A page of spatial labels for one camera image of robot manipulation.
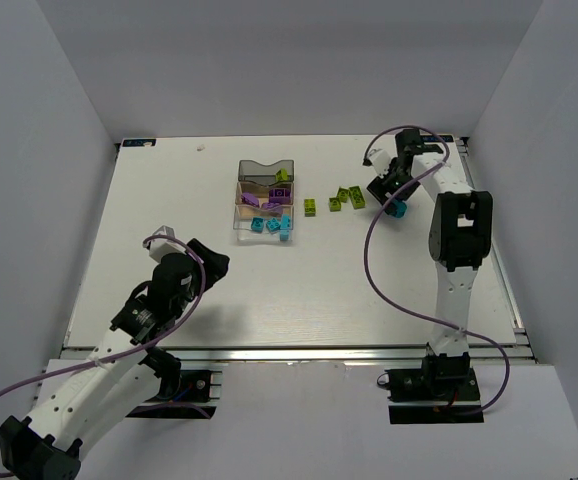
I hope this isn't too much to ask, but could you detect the purple and green lego stack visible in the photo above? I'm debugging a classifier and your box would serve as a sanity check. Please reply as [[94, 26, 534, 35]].
[[275, 169, 290, 182]]

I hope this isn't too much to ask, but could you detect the small cyan square lego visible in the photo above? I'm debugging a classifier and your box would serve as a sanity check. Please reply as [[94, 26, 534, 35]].
[[250, 217, 265, 233]]

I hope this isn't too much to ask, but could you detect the purple square lego brick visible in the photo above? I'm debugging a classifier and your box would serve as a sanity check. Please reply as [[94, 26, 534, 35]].
[[268, 188, 292, 205]]

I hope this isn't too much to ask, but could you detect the small cyan lego brick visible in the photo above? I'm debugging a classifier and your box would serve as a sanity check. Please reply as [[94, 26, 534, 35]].
[[266, 219, 282, 234]]

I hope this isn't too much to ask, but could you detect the purple round lego piece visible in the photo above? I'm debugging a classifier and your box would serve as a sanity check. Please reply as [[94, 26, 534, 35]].
[[260, 202, 284, 218]]

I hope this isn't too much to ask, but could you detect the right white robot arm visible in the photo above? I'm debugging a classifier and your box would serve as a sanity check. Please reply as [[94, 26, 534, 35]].
[[363, 127, 493, 359]]

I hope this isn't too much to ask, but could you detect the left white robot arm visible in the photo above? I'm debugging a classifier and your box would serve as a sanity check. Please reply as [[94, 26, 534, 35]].
[[0, 234, 230, 479]]

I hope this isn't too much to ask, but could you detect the right corner label sticker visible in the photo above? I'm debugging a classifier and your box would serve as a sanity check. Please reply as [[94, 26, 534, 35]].
[[421, 134, 455, 143]]

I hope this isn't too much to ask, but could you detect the corner label sticker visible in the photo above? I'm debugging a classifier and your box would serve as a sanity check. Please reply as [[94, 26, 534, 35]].
[[421, 134, 455, 143], [121, 138, 156, 148]]

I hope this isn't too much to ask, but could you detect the long green lego brick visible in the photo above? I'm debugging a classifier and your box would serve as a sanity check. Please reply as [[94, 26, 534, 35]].
[[349, 186, 366, 209]]

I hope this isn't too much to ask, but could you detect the clear transparent container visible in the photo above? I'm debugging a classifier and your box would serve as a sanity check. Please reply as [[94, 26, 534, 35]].
[[233, 209, 294, 246]]

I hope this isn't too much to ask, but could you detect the grey transparent container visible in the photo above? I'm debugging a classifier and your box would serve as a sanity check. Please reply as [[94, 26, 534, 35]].
[[238, 159, 295, 186]]

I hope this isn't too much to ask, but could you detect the left corner label sticker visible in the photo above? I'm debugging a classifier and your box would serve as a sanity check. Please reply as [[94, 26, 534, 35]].
[[121, 138, 156, 148]]

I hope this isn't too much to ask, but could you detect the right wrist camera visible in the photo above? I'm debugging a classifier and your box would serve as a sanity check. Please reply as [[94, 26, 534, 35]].
[[363, 149, 393, 177]]

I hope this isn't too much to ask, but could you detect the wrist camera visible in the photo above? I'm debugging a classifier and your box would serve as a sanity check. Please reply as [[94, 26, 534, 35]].
[[363, 149, 393, 177], [143, 225, 185, 263]]

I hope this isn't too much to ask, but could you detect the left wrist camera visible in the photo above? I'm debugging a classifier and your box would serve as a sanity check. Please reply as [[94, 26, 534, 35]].
[[143, 225, 185, 263]]

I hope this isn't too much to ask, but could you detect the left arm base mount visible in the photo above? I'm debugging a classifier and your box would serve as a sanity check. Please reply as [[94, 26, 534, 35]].
[[127, 348, 223, 420]]

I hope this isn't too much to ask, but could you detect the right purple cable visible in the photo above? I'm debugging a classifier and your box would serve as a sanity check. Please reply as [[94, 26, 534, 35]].
[[362, 124, 511, 415]]

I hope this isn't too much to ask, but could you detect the purple cable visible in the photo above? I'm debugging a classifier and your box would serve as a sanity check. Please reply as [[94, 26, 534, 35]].
[[362, 124, 511, 415], [0, 234, 210, 477]]

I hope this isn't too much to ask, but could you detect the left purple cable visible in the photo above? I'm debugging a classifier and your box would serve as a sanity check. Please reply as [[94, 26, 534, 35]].
[[0, 234, 210, 477]]

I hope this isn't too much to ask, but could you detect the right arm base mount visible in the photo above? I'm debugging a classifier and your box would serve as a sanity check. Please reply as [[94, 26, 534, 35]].
[[376, 353, 484, 425]]

